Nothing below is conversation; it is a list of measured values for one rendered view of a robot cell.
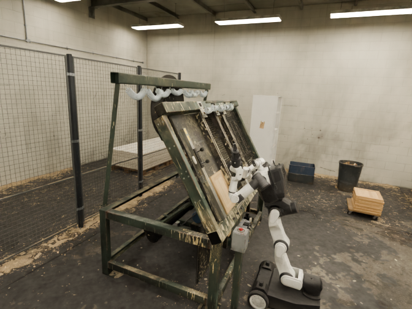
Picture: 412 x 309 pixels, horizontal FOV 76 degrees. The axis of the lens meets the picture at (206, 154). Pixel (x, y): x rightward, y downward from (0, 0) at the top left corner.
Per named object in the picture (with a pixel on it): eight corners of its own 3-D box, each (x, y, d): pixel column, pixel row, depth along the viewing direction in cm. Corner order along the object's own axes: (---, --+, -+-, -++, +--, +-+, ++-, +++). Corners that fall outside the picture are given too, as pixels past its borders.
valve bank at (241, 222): (243, 255, 249) (245, 232, 243) (229, 251, 254) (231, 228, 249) (255, 231, 294) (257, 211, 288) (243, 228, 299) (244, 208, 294)
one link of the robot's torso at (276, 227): (291, 246, 269) (283, 203, 263) (289, 255, 253) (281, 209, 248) (276, 245, 276) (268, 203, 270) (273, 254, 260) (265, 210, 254)
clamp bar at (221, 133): (244, 191, 325) (262, 185, 315) (203, 105, 324) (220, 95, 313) (246, 189, 334) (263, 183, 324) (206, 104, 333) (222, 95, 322)
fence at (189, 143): (221, 219, 251) (225, 218, 249) (179, 130, 250) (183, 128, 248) (223, 217, 255) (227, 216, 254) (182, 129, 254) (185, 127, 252)
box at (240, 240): (244, 254, 220) (246, 235, 216) (230, 250, 225) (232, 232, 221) (247, 247, 231) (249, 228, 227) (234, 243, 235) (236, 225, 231)
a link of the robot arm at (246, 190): (236, 202, 250) (254, 187, 246) (236, 208, 238) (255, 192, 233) (228, 193, 249) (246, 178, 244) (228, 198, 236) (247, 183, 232)
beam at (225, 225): (212, 246, 231) (222, 243, 226) (206, 233, 231) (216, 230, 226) (262, 177, 429) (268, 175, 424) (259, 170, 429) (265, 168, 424)
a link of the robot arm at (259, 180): (257, 192, 240) (269, 183, 237) (255, 192, 232) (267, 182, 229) (249, 183, 245) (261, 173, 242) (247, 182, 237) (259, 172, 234)
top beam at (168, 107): (158, 118, 227) (167, 112, 222) (153, 106, 227) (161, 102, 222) (233, 108, 425) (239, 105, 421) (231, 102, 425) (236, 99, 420)
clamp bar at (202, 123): (234, 203, 289) (254, 197, 278) (189, 105, 287) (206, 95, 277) (237, 200, 298) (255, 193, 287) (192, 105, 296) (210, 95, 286)
